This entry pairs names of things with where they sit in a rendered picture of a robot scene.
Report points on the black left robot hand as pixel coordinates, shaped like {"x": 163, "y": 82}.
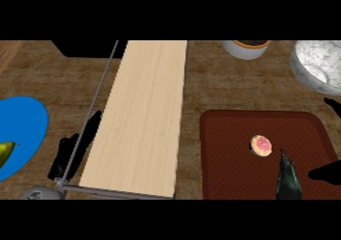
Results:
{"x": 63, "y": 159}

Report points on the white pot with orange rim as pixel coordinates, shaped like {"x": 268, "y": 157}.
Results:
{"x": 246, "y": 52}

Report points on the pale wood tiered shelf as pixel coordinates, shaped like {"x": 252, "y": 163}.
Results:
{"x": 141, "y": 125}

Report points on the white marble bowl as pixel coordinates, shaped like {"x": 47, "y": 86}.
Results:
{"x": 321, "y": 62}

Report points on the black appliance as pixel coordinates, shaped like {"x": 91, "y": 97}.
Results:
{"x": 87, "y": 48}

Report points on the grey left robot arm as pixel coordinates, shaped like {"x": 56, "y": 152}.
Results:
{"x": 39, "y": 193}

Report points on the blue oval plate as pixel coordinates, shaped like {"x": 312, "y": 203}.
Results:
{"x": 26, "y": 125}

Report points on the pink frosted cupcake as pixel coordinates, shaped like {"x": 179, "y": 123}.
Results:
{"x": 262, "y": 145}

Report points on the dark green plant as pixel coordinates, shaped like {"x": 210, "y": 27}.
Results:
{"x": 252, "y": 42}

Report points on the dark red tray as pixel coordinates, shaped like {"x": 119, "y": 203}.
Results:
{"x": 234, "y": 168}

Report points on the yellow-green pear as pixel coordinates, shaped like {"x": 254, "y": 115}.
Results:
{"x": 3, "y": 153}

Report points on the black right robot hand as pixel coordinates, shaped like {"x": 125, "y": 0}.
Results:
{"x": 328, "y": 173}

